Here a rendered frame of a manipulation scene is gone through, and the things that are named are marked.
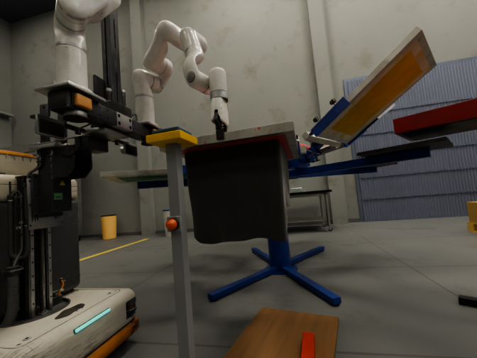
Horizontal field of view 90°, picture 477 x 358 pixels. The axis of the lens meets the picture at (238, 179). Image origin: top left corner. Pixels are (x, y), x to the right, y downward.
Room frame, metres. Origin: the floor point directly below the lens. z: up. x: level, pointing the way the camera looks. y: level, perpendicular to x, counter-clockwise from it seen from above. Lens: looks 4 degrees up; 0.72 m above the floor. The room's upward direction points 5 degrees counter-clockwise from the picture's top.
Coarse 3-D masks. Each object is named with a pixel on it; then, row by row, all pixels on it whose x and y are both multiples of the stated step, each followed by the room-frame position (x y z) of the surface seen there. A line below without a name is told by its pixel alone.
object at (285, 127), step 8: (248, 128) 0.93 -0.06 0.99; (256, 128) 0.92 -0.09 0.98; (264, 128) 0.91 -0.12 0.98; (272, 128) 0.90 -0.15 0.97; (280, 128) 0.90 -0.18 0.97; (288, 128) 0.89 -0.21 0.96; (200, 136) 0.99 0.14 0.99; (208, 136) 0.98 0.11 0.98; (224, 136) 0.96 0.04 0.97; (232, 136) 0.95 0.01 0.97; (240, 136) 0.94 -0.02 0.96; (248, 136) 0.93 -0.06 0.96; (256, 136) 0.93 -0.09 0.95; (264, 136) 0.94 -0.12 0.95; (288, 136) 0.97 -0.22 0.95; (200, 144) 0.99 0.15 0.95; (208, 144) 0.99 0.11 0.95; (216, 144) 1.00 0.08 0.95; (296, 144) 1.15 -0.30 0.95; (296, 152) 1.37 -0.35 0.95
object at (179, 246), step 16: (160, 144) 0.81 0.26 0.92; (176, 144) 0.81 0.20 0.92; (192, 144) 0.85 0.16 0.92; (176, 160) 0.80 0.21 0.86; (176, 176) 0.80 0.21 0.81; (176, 192) 0.81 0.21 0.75; (176, 208) 0.81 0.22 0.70; (176, 240) 0.81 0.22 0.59; (176, 256) 0.81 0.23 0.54; (176, 272) 0.81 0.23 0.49; (176, 288) 0.81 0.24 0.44; (176, 304) 0.81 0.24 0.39; (192, 320) 0.84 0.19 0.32; (192, 336) 0.83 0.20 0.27; (192, 352) 0.82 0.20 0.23
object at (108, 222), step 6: (102, 216) 5.75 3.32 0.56; (108, 216) 5.76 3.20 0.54; (114, 216) 5.88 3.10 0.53; (102, 222) 5.76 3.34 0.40; (108, 222) 5.76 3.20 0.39; (114, 222) 5.88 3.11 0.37; (102, 228) 5.78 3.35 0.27; (108, 228) 5.77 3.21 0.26; (114, 228) 5.88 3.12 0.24; (102, 234) 5.80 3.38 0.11; (108, 234) 5.77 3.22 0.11; (114, 234) 5.88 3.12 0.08
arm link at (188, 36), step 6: (186, 30) 1.02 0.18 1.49; (192, 30) 1.03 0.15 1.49; (180, 36) 1.03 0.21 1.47; (186, 36) 1.01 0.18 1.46; (192, 36) 1.02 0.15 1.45; (198, 36) 1.05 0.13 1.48; (186, 42) 1.01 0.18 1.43; (192, 42) 1.01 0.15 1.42; (198, 42) 1.03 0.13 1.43; (204, 42) 1.09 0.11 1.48; (186, 48) 1.01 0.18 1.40; (204, 48) 1.11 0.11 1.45
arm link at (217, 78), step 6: (210, 72) 0.95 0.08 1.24; (216, 72) 0.94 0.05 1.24; (222, 72) 0.95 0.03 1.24; (210, 78) 0.95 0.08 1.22; (216, 78) 0.94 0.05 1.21; (222, 78) 0.95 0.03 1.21; (210, 84) 0.96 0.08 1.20; (216, 84) 0.94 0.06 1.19; (222, 84) 0.95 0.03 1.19; (210, 90) 0.96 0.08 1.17
